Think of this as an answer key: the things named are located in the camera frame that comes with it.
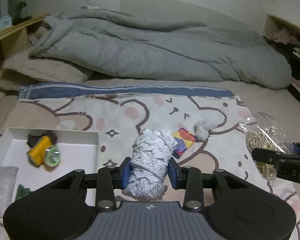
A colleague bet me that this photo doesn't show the pink clothes on shelf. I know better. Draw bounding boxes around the pink clothes on shelf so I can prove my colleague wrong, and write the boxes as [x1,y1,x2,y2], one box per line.
[263,28,300,47]

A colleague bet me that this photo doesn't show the grey pouch number two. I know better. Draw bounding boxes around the grey pouch number two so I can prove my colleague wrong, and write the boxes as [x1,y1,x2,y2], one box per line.
[0,166,19,220]

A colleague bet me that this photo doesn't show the tissue pack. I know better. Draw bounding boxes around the tissue pack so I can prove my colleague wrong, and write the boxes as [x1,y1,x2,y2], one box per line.
[0,15,12,31]

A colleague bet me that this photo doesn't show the green glass bottle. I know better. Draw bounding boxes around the green glass bottle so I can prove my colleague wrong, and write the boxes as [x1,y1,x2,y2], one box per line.
[16,0,27,20]

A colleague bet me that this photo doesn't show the white string bundle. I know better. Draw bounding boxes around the white string bundle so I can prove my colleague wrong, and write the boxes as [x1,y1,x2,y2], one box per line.
[122,128,179,201]

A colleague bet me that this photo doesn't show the bag of rubber bands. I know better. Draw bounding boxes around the bag of rubber bands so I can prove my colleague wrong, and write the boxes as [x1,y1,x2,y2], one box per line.
[238,112,294,181]

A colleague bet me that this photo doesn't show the beige fluffy pillow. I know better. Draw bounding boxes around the beige fluffy pillow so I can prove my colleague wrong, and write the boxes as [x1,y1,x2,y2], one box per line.
[2,50,93,84]

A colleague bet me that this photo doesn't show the yellow headlamp with strap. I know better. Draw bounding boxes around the yellow headlamp with strap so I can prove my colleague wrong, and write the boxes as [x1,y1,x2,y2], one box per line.
[27,130,61,168]

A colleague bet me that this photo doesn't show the colourful card box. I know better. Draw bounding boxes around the colourful card box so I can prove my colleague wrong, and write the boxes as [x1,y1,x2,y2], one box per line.
[172,127,197,159]

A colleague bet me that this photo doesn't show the grey quilted duvet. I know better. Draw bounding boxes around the grey quilted duvet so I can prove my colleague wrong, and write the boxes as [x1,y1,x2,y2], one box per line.
[30,9,292,89]

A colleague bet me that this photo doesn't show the cartoon bear patterned cloth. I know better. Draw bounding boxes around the cartoon bear patterned cloth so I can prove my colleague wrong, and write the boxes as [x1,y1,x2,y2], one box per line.
[4,83,300,239]

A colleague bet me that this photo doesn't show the green clips with bands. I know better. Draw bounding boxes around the green clips with bands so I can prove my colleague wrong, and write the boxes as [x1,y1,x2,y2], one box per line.
[15,184,32,201]

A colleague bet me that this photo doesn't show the white shallow cardboard box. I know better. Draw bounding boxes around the white shallow cardboard box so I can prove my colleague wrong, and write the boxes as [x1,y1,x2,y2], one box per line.
[0,127,98,201]

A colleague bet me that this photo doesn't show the wooden bedside shelf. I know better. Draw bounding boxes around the wooden bedside shelf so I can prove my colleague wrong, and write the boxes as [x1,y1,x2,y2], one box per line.
[0,14,47,74]

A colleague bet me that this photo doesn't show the right wooden shelf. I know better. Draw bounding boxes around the right wooden shelf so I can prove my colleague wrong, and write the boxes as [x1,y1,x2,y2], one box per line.
[263,15,300,102]

